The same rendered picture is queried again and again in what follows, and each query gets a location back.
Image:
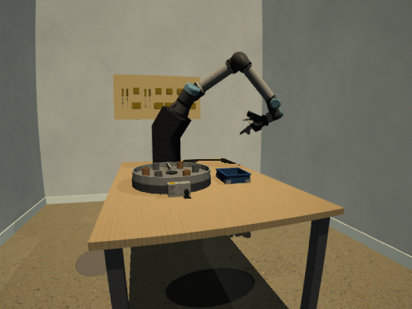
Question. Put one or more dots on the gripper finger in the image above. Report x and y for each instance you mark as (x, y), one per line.
(250, 119)
(246, 130)

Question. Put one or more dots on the blue rectangular crate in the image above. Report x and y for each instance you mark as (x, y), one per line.
(233, 175)

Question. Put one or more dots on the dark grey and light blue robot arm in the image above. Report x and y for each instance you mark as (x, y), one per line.
(238, 62)

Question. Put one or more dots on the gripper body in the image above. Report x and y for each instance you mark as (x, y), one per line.
(263, 122)

